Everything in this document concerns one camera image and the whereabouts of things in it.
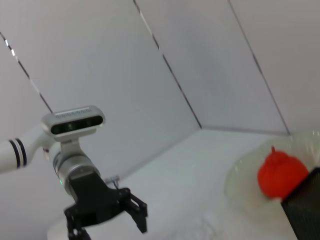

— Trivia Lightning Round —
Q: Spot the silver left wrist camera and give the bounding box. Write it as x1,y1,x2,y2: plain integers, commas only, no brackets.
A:
41,105,106,144

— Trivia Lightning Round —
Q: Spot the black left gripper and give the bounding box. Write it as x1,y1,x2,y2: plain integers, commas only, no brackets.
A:
63,171,149,240

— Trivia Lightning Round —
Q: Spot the red-orange toy orange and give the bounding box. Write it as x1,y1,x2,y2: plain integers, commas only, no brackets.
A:
257,146,311,200

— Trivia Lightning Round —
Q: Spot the translucent green fruit bowl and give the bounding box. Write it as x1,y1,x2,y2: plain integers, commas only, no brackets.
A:
223,128,320,240

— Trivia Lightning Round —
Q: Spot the black mesh pen holder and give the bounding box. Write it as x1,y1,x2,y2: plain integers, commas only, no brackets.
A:
279,166,320,240

